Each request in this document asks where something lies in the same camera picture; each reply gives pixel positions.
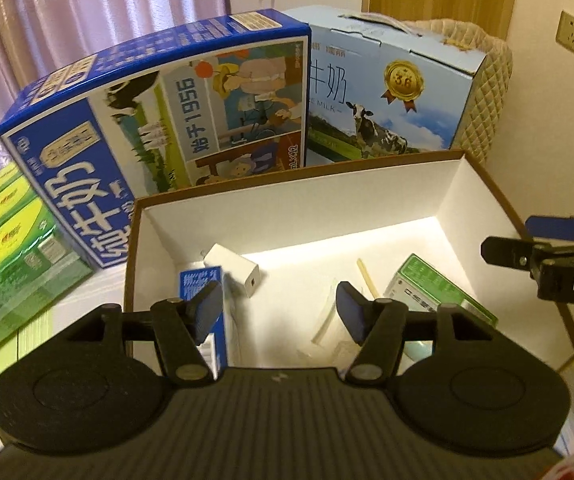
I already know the brown cardboard box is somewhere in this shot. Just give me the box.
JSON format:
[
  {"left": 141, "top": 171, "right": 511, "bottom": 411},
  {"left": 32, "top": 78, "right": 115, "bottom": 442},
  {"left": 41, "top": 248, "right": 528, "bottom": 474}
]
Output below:
[{"left": 123, "top": 150, "right": 574, "bottom": 373}]

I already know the pink curtain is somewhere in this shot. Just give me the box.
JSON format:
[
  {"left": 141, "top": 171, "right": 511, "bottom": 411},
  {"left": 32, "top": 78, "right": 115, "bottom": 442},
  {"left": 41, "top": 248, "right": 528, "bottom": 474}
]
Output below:
[{"left": 0, "top": 0, "right": 230, "bottom": 186}]

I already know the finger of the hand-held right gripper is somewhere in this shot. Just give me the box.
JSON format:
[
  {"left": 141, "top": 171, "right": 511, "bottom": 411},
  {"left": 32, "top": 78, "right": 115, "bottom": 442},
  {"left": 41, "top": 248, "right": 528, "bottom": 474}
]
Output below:
[
  {"left": 481, "top": 236, "right": 550, "bottom": 275},
  {"left": 524, "top": 211, "right": 574, "bottom": 242}
]

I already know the dark blue milk carton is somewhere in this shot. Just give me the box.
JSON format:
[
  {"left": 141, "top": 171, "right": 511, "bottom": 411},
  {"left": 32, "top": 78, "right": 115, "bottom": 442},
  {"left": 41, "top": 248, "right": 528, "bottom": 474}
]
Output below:
[{"left": 0, "top": 9, "right": 314, "bottom": 269}]

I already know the wrapped drinking straw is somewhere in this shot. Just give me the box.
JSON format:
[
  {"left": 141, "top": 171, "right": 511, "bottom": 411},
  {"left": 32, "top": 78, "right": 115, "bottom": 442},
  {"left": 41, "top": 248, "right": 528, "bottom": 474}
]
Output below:
[{"left": 299, "top": 299, "right": 364, "bottom": 367}]

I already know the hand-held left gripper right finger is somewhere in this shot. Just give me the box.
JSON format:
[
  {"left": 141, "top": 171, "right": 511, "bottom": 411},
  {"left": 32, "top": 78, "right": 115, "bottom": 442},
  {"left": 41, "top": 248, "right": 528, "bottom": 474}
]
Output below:
[{"left": 336, "top": 281, "right": 498, "bottom": 386}]

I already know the blue and white box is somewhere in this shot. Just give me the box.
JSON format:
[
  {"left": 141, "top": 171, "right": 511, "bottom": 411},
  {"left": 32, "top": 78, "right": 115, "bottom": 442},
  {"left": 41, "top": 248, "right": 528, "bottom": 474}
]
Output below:
[{"left": 179, "top": 266, "right": 242, "bottom": 380}]

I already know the green and white box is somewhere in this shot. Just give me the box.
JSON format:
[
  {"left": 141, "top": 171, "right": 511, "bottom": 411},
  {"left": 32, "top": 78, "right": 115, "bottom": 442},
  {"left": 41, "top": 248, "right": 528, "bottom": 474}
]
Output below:
[{"left": 383, "top": 254, "right": 499, "bottom": 361}]

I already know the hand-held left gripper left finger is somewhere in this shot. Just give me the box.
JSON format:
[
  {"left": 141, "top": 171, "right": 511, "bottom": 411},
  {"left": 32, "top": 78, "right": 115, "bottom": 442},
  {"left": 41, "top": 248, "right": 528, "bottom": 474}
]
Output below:
[{"left": 67, "top": 280, "right": 224, "bottom": 387}]

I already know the wooden stick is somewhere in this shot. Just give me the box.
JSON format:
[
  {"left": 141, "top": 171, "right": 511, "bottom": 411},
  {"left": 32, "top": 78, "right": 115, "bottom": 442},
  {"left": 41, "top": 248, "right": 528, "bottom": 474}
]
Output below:
[{"left": 356, "top": 258, "right": 384, "bottom": 302}]

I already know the green drink carton pack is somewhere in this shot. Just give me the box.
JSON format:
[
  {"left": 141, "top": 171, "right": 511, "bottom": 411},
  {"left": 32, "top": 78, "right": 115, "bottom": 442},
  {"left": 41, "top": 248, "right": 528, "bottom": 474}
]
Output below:
[{"left": 0, "top": 161, "right": 94, "bottom": 362}]

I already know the quilted beige chair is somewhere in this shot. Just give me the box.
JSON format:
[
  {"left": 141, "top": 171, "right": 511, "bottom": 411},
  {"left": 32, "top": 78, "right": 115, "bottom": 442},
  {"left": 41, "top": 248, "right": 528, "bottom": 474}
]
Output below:
[{"left": 401, "top": 18, "right": 514, "bottom": 162}]

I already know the wall socket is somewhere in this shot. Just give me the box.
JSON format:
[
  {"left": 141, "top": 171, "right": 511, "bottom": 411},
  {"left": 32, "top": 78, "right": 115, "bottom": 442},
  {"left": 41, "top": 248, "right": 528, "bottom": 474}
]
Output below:
[{"left": 554, "top": 10, "right": 574, "bottom": 57}]

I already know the light blue milk carton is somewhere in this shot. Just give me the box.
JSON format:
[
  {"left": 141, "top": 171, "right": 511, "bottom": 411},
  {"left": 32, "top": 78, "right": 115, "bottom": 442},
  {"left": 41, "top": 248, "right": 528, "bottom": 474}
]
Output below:
[{"left": 282, "top": 6, "right": 489, "bottom": 168}]

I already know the white charger adapter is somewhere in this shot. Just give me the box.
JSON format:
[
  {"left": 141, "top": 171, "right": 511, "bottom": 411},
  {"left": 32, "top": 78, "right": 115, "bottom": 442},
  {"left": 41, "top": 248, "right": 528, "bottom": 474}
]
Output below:
[{"left": 203, "top": 243, "right": 261, "bottom": 299}]

